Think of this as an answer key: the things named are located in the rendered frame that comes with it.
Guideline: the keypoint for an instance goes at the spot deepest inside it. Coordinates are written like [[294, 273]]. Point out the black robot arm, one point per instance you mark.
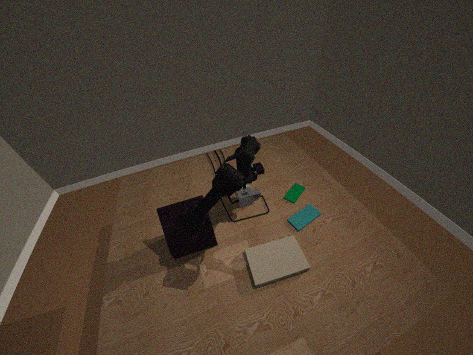
[[227, 181]]

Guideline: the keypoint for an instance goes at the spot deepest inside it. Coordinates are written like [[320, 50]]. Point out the teal flat rectangular block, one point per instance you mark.
[[302, 218]]

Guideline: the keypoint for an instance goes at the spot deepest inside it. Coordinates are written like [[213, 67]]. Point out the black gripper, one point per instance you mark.
[[256, 167]]

